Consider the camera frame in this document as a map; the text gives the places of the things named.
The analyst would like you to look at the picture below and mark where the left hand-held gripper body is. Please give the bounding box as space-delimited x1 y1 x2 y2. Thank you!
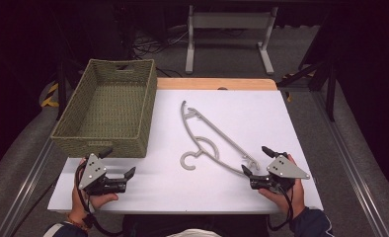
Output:
78 153 128 197

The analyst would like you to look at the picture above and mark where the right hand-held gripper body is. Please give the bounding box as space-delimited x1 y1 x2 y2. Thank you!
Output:
249 155 311 195

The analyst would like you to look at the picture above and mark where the green woven basket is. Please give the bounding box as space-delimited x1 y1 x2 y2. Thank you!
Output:
50 58 158 159

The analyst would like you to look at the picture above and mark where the grey plastic clothes hanger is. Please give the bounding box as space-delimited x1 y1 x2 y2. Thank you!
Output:
179 100 261 178

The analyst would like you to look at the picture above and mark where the person's right hand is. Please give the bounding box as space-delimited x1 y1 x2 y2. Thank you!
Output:
258 153 306 219

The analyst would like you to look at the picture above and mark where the person's left hand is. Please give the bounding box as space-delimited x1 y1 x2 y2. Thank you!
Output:
70 157 119 219

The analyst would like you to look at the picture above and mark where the person's torso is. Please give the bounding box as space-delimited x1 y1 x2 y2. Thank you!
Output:
121 213 272 237

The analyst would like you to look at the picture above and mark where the yellow black hazard tape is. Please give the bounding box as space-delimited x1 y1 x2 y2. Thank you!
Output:
39 82 60 109

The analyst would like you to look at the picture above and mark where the black metal stand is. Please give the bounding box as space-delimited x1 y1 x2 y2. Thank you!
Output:
52 6 87 121
276 6 338 122

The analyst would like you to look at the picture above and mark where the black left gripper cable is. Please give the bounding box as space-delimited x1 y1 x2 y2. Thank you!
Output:
74 161 125 237

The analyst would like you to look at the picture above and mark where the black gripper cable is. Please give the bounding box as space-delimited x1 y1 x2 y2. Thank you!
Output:
74 161 125 237
267 186 295 232

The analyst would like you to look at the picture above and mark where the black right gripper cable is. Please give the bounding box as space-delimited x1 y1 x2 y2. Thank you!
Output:
267 186 295 232

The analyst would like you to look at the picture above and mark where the beaded bracelet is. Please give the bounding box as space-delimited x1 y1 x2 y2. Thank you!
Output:
65 213 92 232

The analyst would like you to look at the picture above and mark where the aluminium floor rail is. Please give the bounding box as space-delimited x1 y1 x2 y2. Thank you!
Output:
0 136 57 237
310 90 389 237

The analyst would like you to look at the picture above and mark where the tangle of floor cables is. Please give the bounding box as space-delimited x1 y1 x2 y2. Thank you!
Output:
132 28 191 59

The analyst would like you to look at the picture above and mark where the white metal table frame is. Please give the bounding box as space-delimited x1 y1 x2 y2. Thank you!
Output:
185 4 279 76

